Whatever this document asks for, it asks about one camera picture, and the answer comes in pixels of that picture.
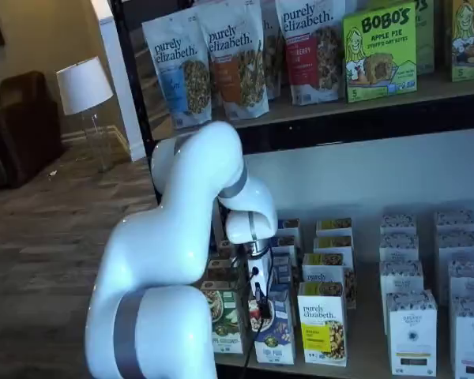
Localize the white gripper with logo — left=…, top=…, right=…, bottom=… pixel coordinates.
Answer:
left=247, top=255, right=277, bottom=321

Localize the blue white cereal box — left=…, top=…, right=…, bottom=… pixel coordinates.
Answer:
left=278, top=218, right=301, bottom=238
left=274, top=235, right=297, bottom=257
left=272, top=254, right=293, bottom=286
left=247, top=283, right=297, bottom=365

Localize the yellow white granola box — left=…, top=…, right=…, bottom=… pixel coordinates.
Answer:
left=315, top=218, right=355, bottom=238
left=314, top=235, right=355, bottom=256
left=297, top=282, right=348, bottom=367
left=302, top=252, right=357, bottom=309

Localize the white box with dark label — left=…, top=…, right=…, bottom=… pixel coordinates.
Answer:
left=380, top=214, right=417, bottom=236
left=378, top=260, right=424, bottom=335
left=378, top=233, right=419, bottom=264
left=386, top=290, right=438, bottom=376

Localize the black metal shelf rack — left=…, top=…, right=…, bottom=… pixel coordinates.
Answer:
left=108, top=0, right=474, bottom=379

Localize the white box with pink label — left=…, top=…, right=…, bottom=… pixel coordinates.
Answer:
left=446, top=260, right=474, bottom=300
left=436, top=231, right=474, bottom=305
left=449, top=295, right=474, bottom=379
left=434, top=211, right=474, bottom=234

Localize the green Bobo's apple pie box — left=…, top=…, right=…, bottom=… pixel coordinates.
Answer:
left=342, top=2, right=419, bottom=104

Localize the green Bobo's snack box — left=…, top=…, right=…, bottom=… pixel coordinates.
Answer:
left=414, top=0, right=435, bottom=76

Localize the orange green Bobo's box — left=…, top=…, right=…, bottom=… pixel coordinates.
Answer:
left=444, top=0, right=474, bottom=83

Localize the blue purely elizabeth granola pouch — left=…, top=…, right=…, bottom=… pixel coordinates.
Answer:
left=141, top=9, right=213, bottom=131

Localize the red purely elizabeth granola pouch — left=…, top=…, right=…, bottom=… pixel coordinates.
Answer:
left=275, top=0, right=347, bottom=107

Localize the white shade lamp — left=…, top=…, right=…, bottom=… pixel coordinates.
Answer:
left=56, top=57, right=115, bottom=173

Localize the dark brown leather armchair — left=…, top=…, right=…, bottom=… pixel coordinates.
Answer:
left=0, top=70, right=64, bottom=190

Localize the short looped black cable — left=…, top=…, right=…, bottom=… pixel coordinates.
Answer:
left=229, top=254, right=256, bottom=280

